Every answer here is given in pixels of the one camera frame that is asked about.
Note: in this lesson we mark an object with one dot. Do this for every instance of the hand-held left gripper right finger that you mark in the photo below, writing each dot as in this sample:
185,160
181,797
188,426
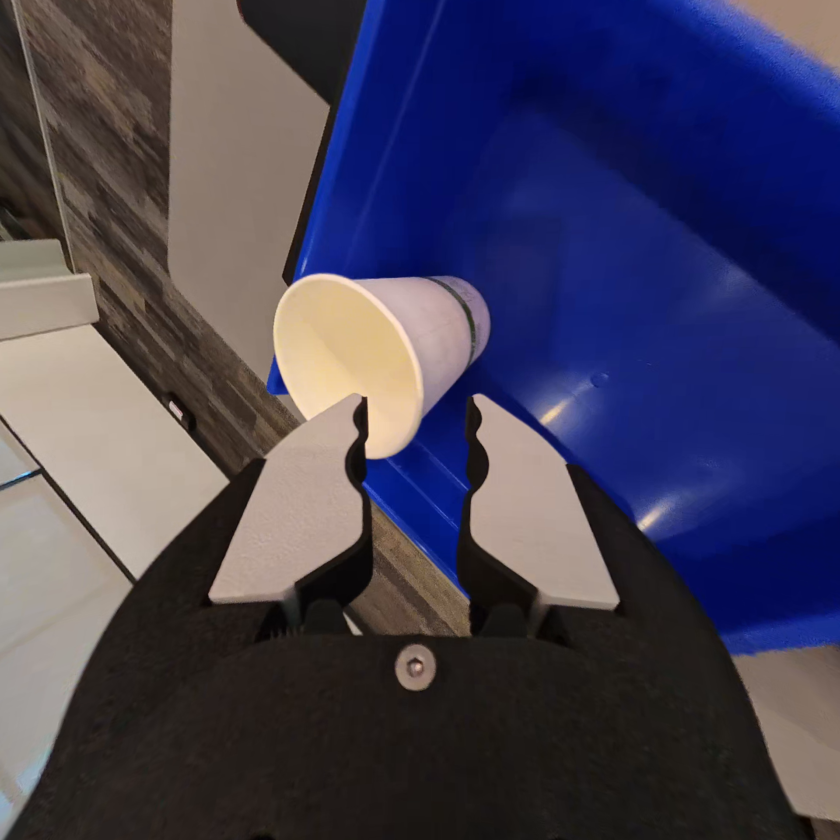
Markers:
545,525

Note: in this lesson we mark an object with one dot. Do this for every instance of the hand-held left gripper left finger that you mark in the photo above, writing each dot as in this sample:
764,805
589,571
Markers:
289,525

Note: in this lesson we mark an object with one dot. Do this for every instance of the white paper cup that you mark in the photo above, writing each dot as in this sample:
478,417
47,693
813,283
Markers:
355,355

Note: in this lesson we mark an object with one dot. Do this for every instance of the blue plastic bin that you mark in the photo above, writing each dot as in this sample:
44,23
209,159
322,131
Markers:
630,263

